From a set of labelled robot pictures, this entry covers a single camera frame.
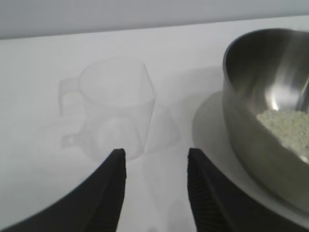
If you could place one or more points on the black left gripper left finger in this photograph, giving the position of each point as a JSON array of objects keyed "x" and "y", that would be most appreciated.
[{"x": 96, "y": 200}]

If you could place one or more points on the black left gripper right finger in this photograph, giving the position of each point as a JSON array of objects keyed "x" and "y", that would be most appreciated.
[{"x": 217, "y": 207}]

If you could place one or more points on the stainless steel mixing bowl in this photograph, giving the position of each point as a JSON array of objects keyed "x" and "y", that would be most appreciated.
[{"x": 246, "y": 96}]

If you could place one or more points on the clear plastic measuring cup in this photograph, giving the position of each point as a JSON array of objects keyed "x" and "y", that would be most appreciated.
[{"x": 116, "y": 96}]

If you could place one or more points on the white tablecloth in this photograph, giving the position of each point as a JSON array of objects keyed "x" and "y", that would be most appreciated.
[{"x": 36, "y": 108}]

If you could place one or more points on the white rice grains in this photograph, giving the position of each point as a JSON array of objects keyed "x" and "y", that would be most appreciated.
[{"x": 287, "y": 125}]

